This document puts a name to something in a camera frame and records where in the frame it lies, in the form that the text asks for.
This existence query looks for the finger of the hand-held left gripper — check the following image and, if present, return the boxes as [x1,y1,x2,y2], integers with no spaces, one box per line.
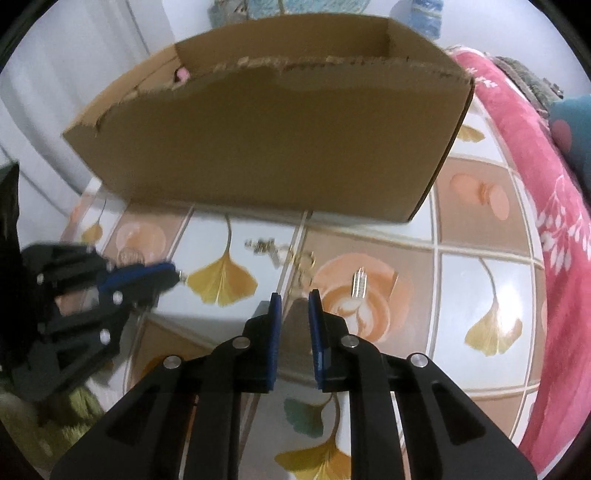
[21,242,181,291]
[39,282,177,355]

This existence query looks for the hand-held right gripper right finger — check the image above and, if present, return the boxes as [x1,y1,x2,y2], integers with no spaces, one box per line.
[308,289,539,480]

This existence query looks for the teal patterned cloth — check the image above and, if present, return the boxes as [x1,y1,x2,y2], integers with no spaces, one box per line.
[208,0,370,19]

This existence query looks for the green fleece garment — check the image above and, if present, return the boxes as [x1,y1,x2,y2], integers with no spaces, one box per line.
[0,383,107,467]

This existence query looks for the blue pillow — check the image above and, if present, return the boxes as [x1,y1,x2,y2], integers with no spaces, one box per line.
[547,95,591,162]

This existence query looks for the blue water jug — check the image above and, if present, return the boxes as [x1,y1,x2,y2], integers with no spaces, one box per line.
[392,0,444,35]

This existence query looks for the pink floral blanket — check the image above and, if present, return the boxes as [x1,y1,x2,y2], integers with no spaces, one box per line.
[450,48,591,476]

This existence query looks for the gold butterfly earring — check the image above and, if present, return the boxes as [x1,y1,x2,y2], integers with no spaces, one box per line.
[246,237,279,256]

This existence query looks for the brown cardboard box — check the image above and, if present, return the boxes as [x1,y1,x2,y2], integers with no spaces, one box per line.
[62,14,476,225]

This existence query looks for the ginkgo patterned table cover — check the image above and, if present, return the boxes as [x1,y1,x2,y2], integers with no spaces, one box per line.
[60,99,550,480]

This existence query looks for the grey blanket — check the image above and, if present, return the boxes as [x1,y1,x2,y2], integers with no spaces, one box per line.
[494,55,566,121]

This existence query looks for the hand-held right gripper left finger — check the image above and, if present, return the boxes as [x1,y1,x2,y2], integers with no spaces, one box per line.
[50,292,283,480]

